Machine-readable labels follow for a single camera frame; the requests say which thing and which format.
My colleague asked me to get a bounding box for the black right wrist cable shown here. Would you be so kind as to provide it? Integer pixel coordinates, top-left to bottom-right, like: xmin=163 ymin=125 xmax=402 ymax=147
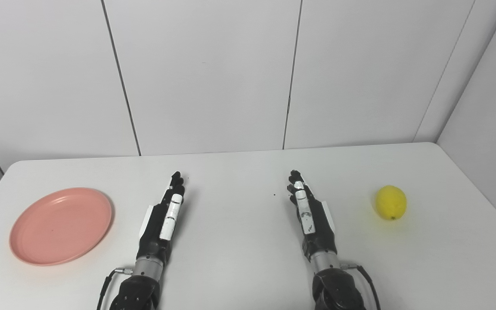
xmin=341 ymin=263 xmax=381 ymax=310

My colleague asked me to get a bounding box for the yellow lemon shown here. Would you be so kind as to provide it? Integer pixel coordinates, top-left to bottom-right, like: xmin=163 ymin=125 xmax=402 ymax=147
xmin=375 ymin=185 xmax=407 ymax=220

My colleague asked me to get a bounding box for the pink round plate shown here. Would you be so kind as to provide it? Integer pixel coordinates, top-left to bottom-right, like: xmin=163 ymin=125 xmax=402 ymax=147
xmin=9 ymin=187 xmax=114 ymax=266

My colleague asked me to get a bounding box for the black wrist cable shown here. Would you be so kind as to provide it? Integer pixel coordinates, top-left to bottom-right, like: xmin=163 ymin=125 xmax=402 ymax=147
xmin=341 ymin=263 xmax=381 ymax=310
xmin=96 ymin=267 xmax=133 ymax=310

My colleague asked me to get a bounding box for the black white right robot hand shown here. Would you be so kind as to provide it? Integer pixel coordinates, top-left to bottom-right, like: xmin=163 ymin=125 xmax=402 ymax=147
xmin=287 ymin=170 xmax=339 ymax=261

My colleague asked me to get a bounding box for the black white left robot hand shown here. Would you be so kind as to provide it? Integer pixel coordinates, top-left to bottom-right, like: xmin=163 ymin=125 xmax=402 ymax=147
xmin=138 ymin=171 xmax=186 ymax=261

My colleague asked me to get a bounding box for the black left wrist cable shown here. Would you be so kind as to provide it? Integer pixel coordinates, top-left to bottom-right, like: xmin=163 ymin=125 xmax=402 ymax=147
xmin=96 ymin=267 xmax=133 ymax=310

